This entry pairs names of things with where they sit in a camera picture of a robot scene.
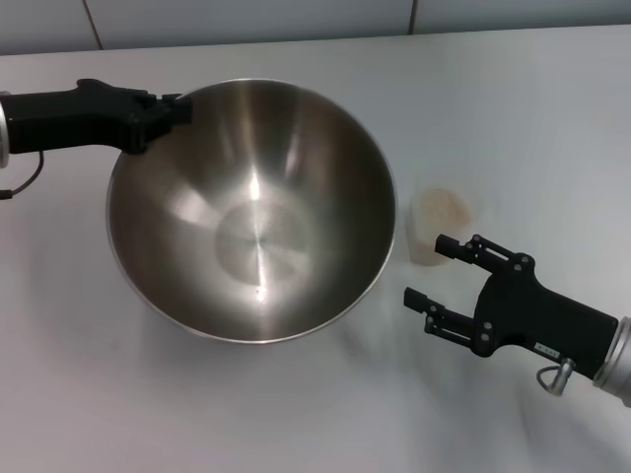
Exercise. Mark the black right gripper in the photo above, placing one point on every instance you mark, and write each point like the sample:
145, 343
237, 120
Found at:
532, 315

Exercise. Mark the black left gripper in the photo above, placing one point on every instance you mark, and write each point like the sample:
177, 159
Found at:
64, 120

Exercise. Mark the clear plastic measuring cup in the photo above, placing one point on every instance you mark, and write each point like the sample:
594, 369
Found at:
443, 256

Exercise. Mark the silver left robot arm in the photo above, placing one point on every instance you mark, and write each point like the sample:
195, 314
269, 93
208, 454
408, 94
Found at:
3, 133

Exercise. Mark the white partition panel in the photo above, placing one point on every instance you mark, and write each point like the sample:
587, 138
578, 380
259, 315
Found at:
517, 15
39, 24
246, 20

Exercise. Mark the stainless steel mixing bowl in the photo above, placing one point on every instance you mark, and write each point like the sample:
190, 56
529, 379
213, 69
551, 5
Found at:
251, 222

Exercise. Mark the white uncooked rice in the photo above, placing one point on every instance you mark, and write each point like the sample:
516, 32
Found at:
443, 209

